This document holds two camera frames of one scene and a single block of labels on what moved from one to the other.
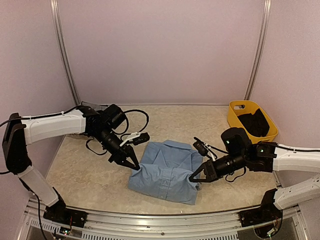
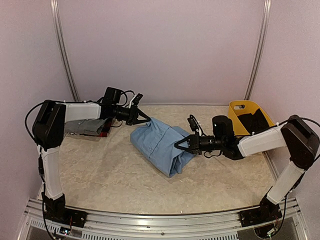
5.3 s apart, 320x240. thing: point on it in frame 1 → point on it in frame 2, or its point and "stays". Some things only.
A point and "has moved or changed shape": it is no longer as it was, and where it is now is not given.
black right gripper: [212, 174] → [194, 143]
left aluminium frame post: [63, 52] stays
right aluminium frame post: [258, 51] stays
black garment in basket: [256, 124] stays
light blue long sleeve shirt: [165, 171] has moved or changed shape
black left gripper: [122, 153] → [133, 114]
